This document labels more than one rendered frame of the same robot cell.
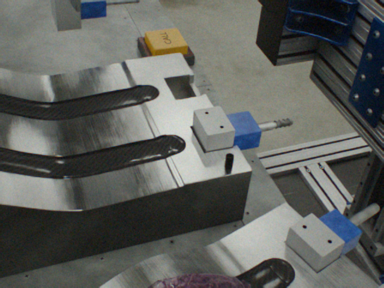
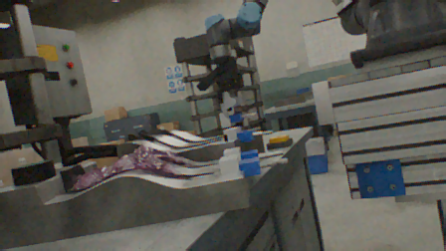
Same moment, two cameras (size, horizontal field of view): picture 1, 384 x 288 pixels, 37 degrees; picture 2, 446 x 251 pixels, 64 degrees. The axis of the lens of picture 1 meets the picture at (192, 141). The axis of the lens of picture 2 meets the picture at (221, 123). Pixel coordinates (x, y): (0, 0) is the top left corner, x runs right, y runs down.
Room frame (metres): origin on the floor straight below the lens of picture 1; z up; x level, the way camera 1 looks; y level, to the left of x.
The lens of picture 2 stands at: (-0.17, -0.73, 0.99)
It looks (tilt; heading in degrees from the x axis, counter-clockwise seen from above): 3 degrees down; 46
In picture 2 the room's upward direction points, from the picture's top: 11 degrees counter-clockwise
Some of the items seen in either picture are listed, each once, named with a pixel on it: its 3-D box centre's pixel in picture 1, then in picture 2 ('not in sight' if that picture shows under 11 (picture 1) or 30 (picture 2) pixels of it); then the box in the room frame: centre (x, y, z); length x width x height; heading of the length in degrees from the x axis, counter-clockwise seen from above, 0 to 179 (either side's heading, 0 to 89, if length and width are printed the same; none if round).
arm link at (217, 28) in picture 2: not in sight; (217, 31); (0.77, 0.18, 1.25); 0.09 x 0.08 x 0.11; 139
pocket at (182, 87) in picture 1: (183, 96); not in sight; (0.64, 0.02, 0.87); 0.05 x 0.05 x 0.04; 24
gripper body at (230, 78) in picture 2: not in sight; (227, 75); (0.77, 0.18, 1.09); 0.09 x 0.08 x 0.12; 114
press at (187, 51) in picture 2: not in sight; (230, 100); (3.99, 3.34, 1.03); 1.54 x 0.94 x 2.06; 28
